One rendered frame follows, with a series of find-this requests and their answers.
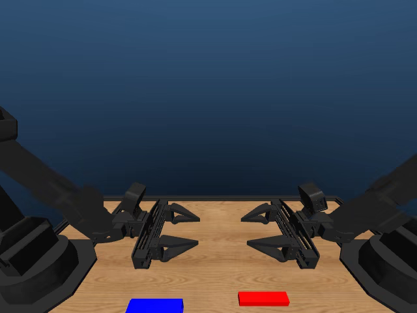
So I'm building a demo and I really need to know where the thin red peg bar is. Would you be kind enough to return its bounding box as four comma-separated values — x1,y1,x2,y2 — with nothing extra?
238,291,291,308

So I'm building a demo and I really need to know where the blue hollow socket block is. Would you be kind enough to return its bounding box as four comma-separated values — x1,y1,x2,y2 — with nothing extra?
125,298,184,313

